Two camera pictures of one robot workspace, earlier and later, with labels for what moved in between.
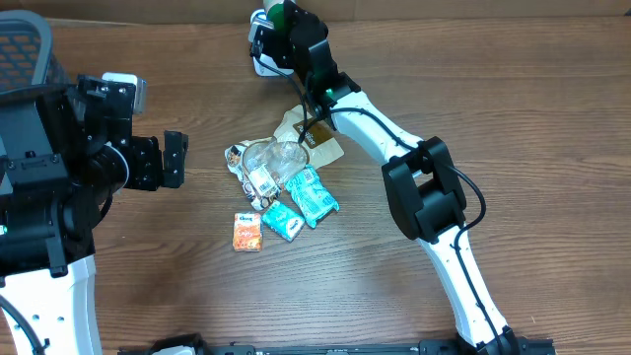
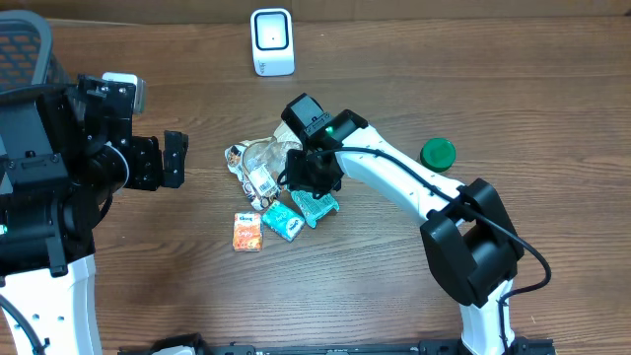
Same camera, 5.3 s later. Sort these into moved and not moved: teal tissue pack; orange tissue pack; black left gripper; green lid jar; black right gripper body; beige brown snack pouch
Moved: green lid jar; black right gripper body
Not moved: beige brown snack pouch; teal tissue pack; orange tissue pack; black left gripper
